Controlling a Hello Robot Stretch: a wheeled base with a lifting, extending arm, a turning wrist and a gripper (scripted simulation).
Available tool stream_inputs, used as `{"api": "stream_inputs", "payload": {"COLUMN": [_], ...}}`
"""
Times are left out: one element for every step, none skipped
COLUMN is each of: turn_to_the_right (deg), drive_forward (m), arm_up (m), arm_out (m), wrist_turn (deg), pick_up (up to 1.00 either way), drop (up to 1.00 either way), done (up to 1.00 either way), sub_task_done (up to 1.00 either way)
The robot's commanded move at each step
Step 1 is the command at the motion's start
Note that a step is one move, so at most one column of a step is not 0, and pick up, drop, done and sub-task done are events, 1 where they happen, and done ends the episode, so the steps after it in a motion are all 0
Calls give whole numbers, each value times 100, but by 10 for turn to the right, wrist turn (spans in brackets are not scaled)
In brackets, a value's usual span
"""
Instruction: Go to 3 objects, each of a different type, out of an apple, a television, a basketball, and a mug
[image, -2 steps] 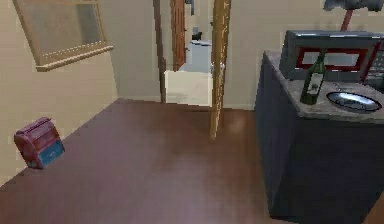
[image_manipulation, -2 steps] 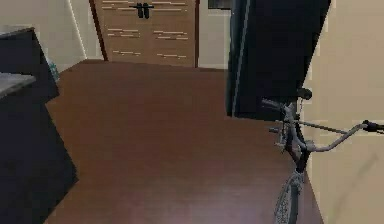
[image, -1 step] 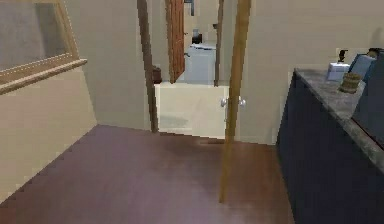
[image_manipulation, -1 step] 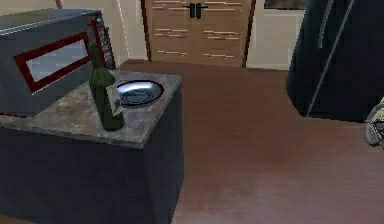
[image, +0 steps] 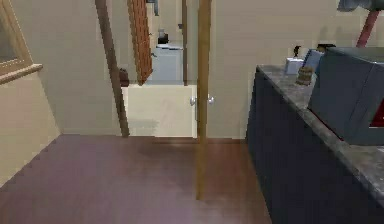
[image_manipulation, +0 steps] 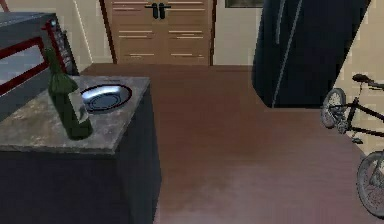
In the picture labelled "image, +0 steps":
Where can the silver round door knob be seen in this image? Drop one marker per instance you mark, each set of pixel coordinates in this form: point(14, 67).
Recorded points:
point(210, 99)

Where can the brown wooden room door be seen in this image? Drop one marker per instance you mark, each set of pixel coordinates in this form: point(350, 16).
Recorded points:
point(203, 83)

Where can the small dark brown object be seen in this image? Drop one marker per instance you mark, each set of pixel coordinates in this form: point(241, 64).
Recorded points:
point(123, 77)

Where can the dark blue kitchen counter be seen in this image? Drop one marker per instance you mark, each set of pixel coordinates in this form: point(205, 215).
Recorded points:
point(300, 150)

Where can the red slanted pole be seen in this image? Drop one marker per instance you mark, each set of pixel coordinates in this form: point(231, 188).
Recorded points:
point(367, 28)

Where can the white cabinet with dark item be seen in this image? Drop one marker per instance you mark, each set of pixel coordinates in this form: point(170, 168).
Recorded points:
point(168, 60)

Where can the light blue flat box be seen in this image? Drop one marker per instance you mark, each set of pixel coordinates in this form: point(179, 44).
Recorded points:
point(312, 58)

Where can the small brown ribbed jar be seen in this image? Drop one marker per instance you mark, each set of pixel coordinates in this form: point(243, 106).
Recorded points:
point(305, 75)

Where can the orange brown wooden door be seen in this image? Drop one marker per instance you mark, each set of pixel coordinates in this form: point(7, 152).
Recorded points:
point(140, 40)

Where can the wooden framed window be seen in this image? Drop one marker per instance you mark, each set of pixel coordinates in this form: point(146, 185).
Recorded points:
point(15, 60)

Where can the dark grey box appliance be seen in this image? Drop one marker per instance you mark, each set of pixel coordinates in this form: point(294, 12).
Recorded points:
point(350, 96)

